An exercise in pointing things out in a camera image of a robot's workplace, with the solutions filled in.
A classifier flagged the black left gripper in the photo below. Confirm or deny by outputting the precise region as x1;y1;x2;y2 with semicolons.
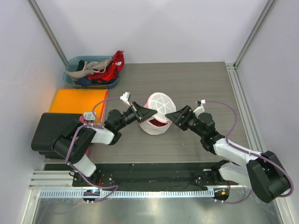
116;101;157;131

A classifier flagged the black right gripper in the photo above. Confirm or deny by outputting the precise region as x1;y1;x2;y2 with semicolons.
165;105;205;138

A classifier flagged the dark red garment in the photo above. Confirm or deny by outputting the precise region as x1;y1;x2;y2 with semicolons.
149;119;167;127

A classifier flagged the white mesh laundry bag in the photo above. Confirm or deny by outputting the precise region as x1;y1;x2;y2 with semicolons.
140;92;177;135

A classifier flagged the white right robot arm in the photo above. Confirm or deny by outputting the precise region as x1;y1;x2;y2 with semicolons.
166;105;294;203

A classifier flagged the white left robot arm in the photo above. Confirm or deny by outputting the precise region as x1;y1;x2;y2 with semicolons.
52;101;157;186

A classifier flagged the white cup bra in basket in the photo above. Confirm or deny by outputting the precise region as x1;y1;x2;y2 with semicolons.
65;58;113;81

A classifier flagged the teal plastic laundry basket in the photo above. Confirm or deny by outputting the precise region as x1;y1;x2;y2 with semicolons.
63;56;120;89

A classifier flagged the bright red garment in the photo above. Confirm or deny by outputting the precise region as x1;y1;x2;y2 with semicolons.
87;51;125;84

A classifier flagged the black case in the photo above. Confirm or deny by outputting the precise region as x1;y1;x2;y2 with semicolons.
31;112;85;159

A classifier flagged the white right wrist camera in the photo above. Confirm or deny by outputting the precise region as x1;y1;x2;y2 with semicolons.
193;99;206;116

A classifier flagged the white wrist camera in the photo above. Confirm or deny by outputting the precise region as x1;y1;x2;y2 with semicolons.
193;99;206;116
120;92;131;107

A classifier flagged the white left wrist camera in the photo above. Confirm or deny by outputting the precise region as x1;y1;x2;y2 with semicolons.
120;92;131;107

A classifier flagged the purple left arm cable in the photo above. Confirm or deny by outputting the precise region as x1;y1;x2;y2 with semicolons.
64;97;123;203

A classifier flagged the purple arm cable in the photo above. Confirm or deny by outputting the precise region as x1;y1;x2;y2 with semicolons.
204;100;294;205
64;97;123;203

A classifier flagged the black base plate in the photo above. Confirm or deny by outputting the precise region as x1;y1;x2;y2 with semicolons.
72;162;239;191

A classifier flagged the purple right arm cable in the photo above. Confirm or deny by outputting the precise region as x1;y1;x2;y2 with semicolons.
204;100;294;205

